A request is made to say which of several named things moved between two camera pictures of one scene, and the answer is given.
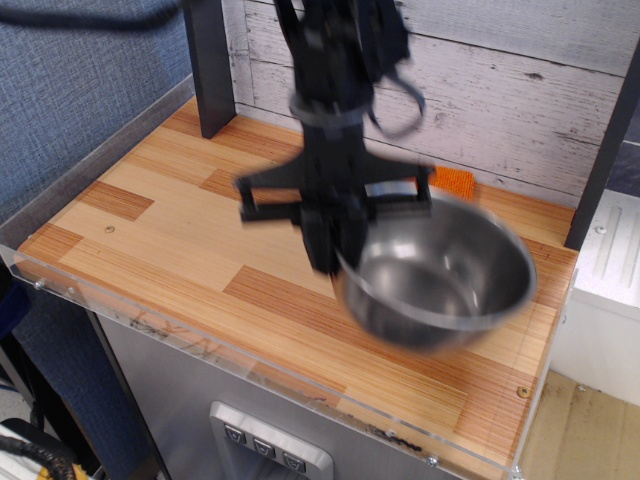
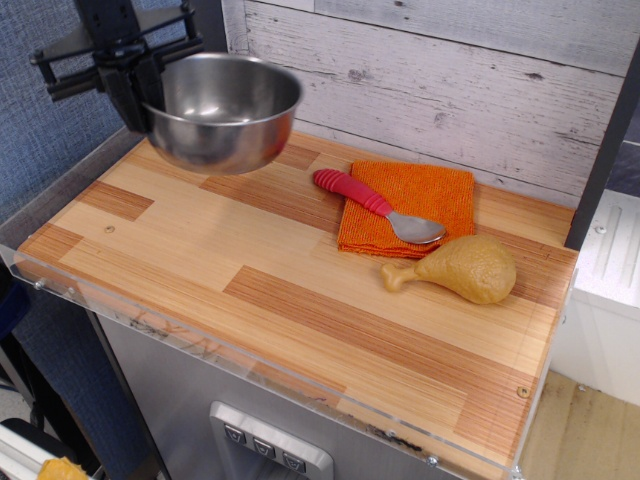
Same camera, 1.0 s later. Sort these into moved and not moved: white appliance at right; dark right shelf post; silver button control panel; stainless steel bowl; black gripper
Moved: black gripper; stainless steel bowl
Not moved: dark right shelf post; silver button control panel; white appliance at right
